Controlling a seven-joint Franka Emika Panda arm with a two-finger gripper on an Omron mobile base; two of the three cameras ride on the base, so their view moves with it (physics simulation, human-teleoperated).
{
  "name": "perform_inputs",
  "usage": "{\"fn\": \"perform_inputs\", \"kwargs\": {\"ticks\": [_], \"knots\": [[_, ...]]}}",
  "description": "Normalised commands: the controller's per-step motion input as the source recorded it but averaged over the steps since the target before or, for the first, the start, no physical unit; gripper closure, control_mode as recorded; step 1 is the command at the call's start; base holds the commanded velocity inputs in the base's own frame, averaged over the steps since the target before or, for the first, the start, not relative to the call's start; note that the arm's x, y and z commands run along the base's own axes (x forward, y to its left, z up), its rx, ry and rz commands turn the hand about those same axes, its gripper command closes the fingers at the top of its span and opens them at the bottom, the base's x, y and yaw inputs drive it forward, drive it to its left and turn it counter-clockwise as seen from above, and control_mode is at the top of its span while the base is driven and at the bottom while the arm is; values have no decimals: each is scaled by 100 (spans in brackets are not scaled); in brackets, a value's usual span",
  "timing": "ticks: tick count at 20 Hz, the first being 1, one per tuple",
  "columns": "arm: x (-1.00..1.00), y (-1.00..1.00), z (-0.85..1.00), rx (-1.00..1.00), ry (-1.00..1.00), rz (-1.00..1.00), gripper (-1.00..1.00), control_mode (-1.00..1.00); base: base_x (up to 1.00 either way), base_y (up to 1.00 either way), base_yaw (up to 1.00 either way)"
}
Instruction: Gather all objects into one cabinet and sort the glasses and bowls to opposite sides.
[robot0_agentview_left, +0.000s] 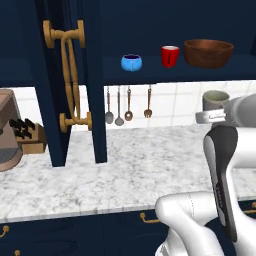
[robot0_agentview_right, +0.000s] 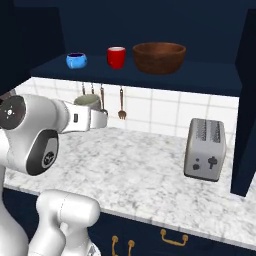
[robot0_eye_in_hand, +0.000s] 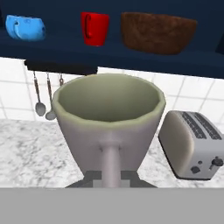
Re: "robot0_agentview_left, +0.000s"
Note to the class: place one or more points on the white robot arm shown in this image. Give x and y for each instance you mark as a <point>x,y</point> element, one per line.
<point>186,213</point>

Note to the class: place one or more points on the navy wall cabinet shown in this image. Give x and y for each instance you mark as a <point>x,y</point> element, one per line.
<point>173,20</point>

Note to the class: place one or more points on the navy cabinet door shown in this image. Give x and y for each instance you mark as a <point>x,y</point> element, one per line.
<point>50,140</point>
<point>96,100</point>

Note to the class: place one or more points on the hanging metal spoon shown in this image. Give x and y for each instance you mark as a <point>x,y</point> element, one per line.
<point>109,115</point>

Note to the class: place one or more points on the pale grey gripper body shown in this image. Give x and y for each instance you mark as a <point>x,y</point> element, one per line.
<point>210,116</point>

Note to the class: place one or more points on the wooden knife block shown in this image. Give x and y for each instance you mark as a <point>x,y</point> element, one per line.
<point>31,138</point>

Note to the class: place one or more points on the brown wooden bowl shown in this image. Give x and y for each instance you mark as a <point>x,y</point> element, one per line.
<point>207,53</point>

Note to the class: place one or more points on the red mug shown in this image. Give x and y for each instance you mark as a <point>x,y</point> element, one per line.
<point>170,56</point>

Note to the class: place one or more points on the hanging metal ladle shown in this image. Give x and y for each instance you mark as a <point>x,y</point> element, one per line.
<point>119,118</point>

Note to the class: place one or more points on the hanging wooden fork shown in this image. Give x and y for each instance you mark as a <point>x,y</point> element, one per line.
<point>148,110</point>

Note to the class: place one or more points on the hanging wooden spoon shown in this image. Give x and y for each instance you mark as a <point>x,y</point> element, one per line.
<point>128,113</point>

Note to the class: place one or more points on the grey-green cup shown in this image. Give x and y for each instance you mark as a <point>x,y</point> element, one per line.
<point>216,99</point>

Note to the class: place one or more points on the brown stand mixer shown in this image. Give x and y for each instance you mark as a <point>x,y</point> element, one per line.
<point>8,140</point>

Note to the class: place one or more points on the blue bowl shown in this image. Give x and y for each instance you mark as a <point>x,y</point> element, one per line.
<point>131,62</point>

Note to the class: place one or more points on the navy drawer front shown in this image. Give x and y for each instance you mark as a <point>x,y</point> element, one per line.
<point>249,218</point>
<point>50,236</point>
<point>130,236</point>

